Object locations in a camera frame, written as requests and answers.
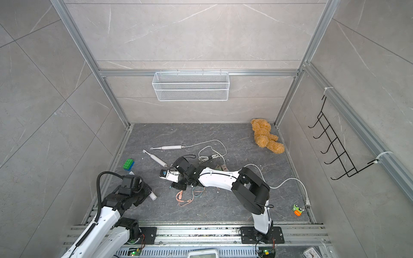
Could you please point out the black wall hook rack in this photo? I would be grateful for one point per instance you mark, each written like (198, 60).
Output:
(336, 146)

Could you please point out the orange green toy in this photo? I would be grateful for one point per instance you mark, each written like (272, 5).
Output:
(297, 210)

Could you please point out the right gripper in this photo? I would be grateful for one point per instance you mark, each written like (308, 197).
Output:
(179, 186)

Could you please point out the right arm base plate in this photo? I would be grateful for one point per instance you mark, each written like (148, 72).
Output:
(249, 235)

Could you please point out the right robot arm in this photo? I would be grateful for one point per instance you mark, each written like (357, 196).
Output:
(252, 192)

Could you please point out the brown teddy bear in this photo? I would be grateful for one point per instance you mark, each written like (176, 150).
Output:
(264, 138)

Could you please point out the white wire mesh basket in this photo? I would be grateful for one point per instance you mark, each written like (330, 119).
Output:
(191, 86)

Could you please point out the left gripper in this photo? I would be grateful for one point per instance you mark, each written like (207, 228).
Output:
(148, 189)

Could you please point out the pink charger plug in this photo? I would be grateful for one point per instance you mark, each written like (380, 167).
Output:
(224, 168)

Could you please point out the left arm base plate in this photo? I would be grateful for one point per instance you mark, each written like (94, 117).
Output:
(147, 236)

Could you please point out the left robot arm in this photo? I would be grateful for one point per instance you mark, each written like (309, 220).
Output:
(109, 230)

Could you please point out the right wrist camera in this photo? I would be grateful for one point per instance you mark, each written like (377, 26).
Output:
(169, 175)

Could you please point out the green toy block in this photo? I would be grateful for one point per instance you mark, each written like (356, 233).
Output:
(128, 164)

